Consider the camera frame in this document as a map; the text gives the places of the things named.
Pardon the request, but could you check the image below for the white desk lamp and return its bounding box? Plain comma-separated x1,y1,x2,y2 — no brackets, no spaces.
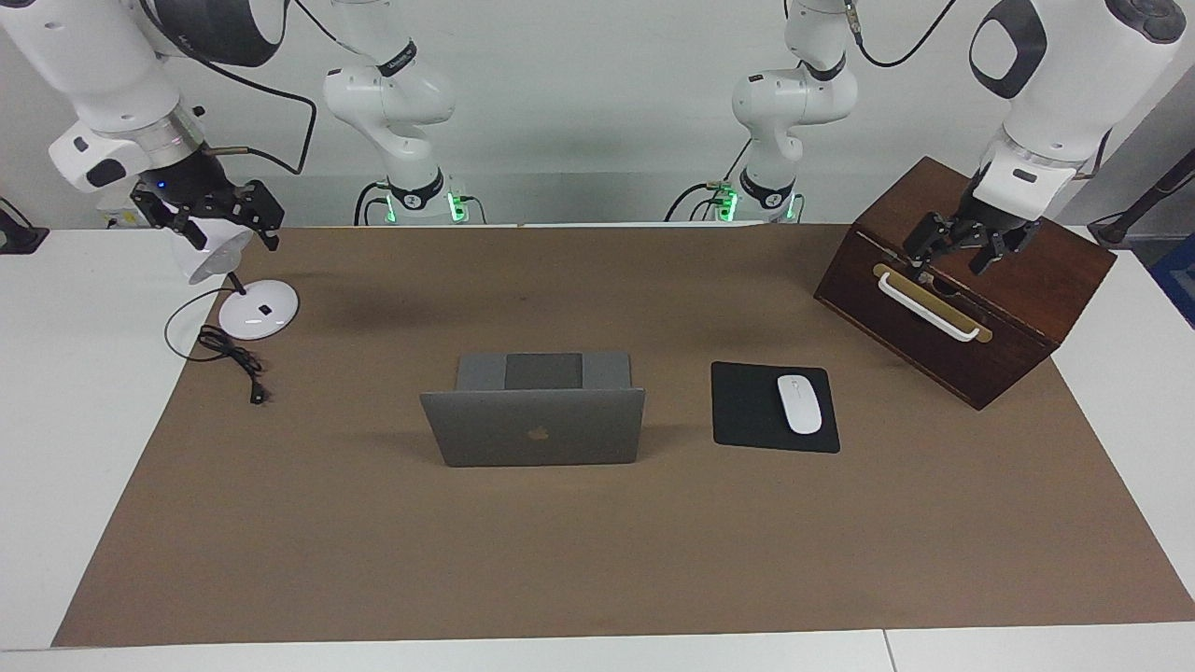
168,217,301,342

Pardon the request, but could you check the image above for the black right arm base cable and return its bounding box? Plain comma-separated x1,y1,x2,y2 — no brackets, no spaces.
353,180,393,228

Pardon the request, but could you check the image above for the black arm base cable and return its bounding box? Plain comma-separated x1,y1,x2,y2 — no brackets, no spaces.
353,180,393,228
665,177,738,223

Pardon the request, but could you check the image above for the silver grey laptop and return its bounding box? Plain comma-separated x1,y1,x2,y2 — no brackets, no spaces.
419,351,647,469

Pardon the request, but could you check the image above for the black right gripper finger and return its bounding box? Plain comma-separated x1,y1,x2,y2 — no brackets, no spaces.
131,185,208,251
224,180,285,251

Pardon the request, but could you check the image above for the white box handle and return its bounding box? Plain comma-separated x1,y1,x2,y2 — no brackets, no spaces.
878,271,983,343

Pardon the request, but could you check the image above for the blue object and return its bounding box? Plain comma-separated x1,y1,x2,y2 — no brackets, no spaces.
1151,231,1195,329

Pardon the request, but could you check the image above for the white computer mouse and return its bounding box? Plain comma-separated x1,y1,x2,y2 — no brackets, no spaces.
777,374,823,436

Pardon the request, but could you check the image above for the black mouse pad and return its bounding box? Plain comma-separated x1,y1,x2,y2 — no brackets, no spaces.
710,361,841,455

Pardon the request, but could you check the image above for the black left arm base cable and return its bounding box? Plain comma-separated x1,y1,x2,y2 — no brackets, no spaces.
665,177,738,223

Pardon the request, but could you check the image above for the brass box handle plate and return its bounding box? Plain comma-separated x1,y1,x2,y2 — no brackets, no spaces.
872,262,994,344

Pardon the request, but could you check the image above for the brown table mat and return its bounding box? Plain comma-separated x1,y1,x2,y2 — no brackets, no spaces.
51,224,1195,648

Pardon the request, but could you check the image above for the dark brown wooden box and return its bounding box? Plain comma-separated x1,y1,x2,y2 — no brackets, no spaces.
813,156,1118,412

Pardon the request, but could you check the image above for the white power strip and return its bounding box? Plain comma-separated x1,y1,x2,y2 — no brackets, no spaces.
96,180,150,231

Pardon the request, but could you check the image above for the black stand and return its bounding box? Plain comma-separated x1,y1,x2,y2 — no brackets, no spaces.
1088,147,1195,248

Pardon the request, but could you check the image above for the black lamp power cable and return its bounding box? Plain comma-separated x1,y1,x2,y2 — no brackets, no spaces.
164,287,269,406

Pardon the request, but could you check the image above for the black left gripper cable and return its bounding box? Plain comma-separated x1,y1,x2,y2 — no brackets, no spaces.
845,0,963,68

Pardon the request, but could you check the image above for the black table clamp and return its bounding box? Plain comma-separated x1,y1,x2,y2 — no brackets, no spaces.
0,196,49,255

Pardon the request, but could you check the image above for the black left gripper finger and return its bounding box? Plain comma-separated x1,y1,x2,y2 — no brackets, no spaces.
901,213,949,272
969,222,1042,276

